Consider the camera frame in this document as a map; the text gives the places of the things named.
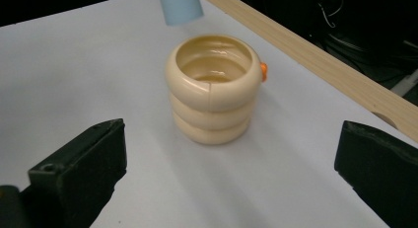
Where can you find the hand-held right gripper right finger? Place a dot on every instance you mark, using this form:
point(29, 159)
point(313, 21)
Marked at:
point(384, 168)

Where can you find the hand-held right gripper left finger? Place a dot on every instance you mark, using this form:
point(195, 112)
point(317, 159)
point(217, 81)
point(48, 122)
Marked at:
point(79, 175)

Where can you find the cream ribbed holder cup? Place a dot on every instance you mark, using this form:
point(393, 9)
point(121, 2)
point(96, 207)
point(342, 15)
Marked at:
point(210, 103)

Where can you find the light blue hairbrush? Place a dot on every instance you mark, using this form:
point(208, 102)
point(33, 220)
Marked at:
point(180, 6)

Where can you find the white bar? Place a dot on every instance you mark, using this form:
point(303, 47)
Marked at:
point(405, 83)

